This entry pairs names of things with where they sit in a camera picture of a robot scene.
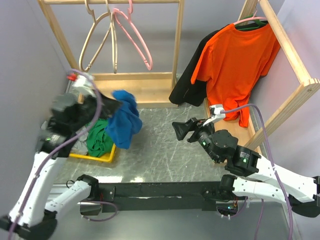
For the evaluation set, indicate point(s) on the green shirt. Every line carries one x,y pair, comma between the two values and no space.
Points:
98,142

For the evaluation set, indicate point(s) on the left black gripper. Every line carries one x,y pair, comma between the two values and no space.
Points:
108,105

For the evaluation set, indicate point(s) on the middle beige wooden hanger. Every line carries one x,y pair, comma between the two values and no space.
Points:
114,42

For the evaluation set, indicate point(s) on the grey shirt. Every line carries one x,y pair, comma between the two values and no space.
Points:
80,146

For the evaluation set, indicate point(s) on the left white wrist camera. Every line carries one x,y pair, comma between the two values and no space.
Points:
82,84

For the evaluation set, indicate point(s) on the pink hanger under orange shirt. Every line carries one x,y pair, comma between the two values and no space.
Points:
252,18

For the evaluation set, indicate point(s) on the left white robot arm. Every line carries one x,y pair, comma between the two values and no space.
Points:
34,217

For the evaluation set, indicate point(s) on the green hanger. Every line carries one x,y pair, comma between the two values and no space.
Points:
256,24

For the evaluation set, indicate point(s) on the right wooden clothes rack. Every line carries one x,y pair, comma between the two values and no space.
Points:
289,96

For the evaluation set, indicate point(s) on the orange t-shirt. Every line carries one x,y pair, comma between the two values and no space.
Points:
231,63

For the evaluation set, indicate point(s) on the back wooden clothes rack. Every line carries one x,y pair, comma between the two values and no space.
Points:
151,89

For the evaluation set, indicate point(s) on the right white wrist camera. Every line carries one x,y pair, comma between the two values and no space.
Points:
216,114

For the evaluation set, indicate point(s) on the blue tank top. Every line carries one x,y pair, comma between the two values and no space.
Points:
126,122

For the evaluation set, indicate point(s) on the yellow plastic tray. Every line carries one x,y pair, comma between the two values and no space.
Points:
106,158

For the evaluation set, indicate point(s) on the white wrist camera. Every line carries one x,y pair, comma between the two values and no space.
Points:
216,114
82,84

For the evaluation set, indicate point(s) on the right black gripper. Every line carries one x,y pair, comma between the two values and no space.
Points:
181,128

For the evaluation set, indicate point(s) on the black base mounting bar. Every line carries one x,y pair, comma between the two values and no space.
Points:
150,196

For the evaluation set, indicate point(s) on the wooden clothes rack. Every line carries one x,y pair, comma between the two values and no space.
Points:
289,96
151,89

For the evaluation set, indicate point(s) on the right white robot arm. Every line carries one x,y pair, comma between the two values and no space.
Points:
249,173

